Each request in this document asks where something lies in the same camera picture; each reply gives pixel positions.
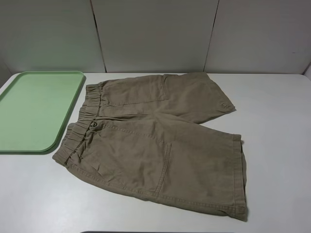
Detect green plastic tray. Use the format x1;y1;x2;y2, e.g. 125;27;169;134
0;71;85;153

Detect khaki shorts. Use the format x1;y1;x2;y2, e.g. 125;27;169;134
53;72;248;221

